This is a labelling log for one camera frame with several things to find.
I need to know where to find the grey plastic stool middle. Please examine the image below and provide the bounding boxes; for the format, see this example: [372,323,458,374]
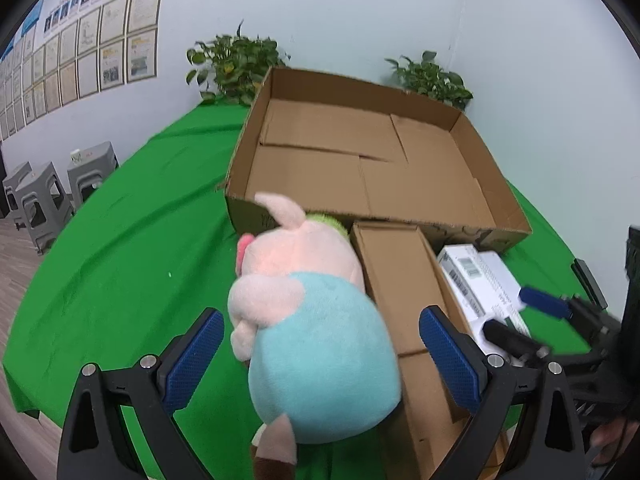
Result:
[15,162,74,255]

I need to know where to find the potted plant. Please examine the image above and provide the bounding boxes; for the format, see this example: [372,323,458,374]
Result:
[385,51,473,110]
[186,22,291,106]

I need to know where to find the pink pig plush toy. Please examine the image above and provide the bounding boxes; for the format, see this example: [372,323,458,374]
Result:
[228,192,401,479]

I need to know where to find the right potted plant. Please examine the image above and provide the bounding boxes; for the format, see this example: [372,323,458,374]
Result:
[385,51,473,110]

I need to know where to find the green tablecloth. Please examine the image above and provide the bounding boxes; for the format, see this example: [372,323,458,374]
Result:
[2,105,585,479]

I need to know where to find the grey plastic stool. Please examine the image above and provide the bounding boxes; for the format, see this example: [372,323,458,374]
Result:
[15,162,74,255]
[67,141,119,209]
[2,162,32,231]

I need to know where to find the narrow cardboard insert box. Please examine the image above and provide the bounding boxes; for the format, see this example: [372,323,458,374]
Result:
[352,222,470,479]

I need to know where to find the framed certificates on wall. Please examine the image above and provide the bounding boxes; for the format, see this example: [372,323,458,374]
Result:
[1,0,162,141]

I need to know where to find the white green medicine box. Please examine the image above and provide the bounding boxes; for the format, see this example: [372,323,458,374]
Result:
[437,244,530,358]

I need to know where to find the grey plastic stool far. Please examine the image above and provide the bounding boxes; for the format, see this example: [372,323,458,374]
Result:
[2,162,32,231]

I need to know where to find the left potted plant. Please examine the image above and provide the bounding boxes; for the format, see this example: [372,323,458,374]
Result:
[186,22,291,106]

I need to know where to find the large flat cardboard box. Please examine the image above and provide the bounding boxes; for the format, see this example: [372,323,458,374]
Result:
[224,67,532,252]

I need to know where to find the person hand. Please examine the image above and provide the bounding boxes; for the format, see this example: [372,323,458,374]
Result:
[590,418,639,466]

